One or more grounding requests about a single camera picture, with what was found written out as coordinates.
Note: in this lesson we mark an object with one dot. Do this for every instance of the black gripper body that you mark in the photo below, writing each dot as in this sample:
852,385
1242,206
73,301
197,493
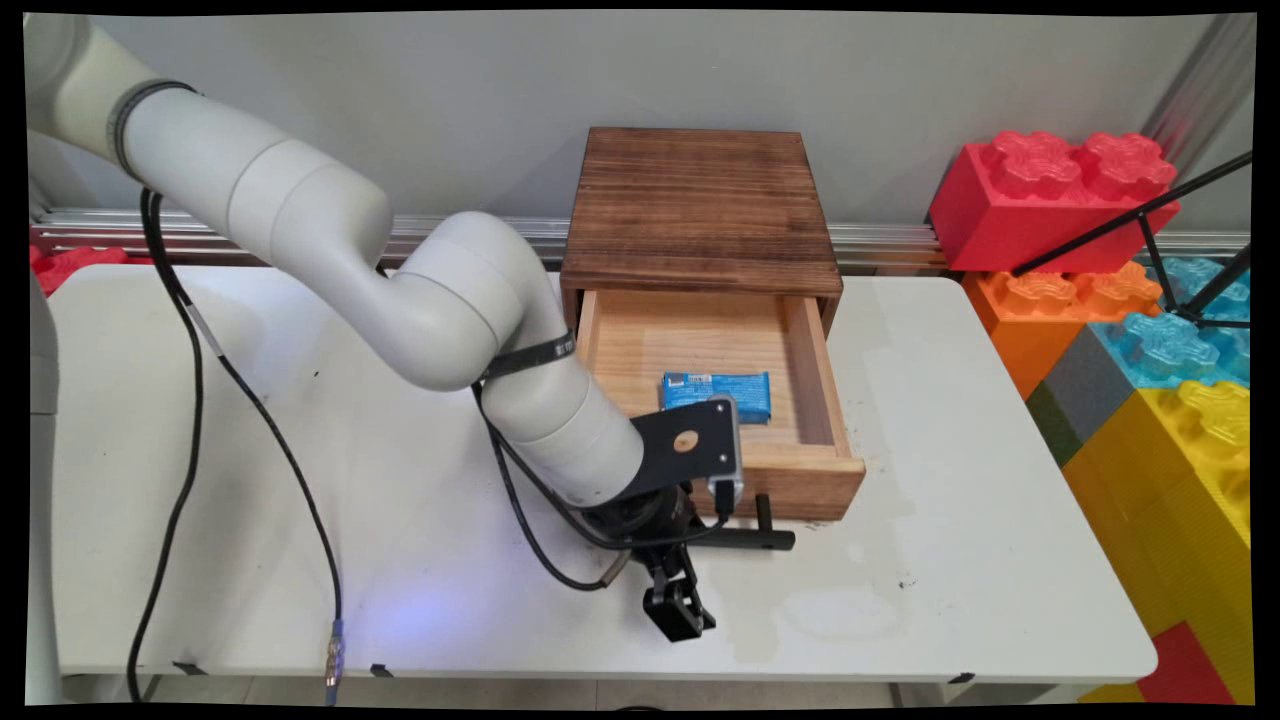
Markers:
650,525

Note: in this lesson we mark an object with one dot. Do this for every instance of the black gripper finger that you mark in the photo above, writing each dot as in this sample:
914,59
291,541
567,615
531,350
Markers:
680,578
682,615

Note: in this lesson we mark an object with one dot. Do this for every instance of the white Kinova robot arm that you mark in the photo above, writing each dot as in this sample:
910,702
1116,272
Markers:
450,300

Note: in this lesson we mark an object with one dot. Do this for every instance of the blue snack packet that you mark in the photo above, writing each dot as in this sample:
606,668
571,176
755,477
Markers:
745,392

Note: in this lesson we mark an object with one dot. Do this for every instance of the big orange toy brick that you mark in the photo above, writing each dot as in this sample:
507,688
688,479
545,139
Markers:
1030,320

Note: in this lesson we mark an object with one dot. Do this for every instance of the big grey toy brick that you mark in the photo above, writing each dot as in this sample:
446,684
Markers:
1085,385

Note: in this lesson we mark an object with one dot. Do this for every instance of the big red toy brick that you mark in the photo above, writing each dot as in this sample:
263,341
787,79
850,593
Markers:
1030,215

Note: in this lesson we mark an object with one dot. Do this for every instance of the big yellow toy brick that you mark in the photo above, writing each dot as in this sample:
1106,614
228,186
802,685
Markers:
1170,500

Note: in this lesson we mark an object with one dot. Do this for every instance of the flat red toy brick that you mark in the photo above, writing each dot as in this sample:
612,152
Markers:
1185,670

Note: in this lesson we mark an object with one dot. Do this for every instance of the black tripod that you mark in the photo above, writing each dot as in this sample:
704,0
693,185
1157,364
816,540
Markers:
1100,230

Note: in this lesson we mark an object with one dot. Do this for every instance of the big translucent blue toy brick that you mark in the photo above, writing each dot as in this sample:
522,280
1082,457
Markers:
1170,350

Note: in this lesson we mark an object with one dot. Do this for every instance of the small red toy brick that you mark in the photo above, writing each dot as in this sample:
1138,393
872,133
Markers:
75,265

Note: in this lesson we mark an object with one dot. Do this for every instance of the slanted aluminium profile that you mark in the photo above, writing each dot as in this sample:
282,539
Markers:
1195,90

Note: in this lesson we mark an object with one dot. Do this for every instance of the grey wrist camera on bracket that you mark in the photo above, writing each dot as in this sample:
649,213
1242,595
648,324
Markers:
712,465

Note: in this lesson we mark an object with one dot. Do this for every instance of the horizontal aluminium rail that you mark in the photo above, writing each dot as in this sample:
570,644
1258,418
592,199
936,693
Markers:
900,245

